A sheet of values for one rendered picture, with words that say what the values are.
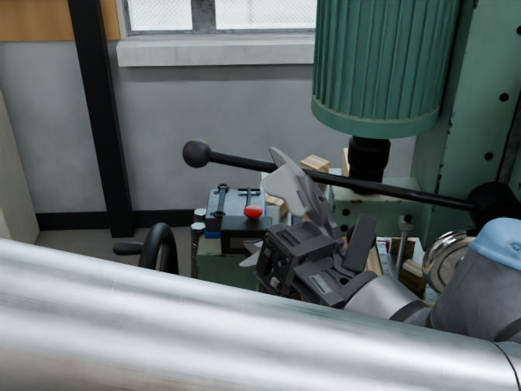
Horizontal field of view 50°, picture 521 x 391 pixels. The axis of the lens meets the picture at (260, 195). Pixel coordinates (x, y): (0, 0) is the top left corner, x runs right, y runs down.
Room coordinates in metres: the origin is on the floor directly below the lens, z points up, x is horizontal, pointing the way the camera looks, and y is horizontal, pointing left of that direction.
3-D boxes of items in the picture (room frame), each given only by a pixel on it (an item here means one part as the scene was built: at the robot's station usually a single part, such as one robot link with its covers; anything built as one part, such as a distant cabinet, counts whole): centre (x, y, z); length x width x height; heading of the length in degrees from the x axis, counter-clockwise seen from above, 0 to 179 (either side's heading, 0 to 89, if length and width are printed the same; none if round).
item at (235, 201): (0.75, 0.04, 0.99); 0.13 x 0.11 x 0.06; 179
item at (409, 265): (0.79, -0.29, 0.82); 0.04 x 0.03 x 0.04; 46
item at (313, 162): (1.01, -0.11, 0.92); 0.05 x 0.04 x 0.04; 46
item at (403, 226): (0.67, -0.22, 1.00); 0.02 x 0.02 x 0.10; 89
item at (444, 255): (0.59, -0.29, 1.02); 0.12 x 0.03 x 0.12; 89
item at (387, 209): (0.72, -0.18, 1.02); 0.14 x 0.07 x 0.09; 89
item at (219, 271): (0.75, 0.03, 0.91); 0.15 x 0.14 x 0.09; 179
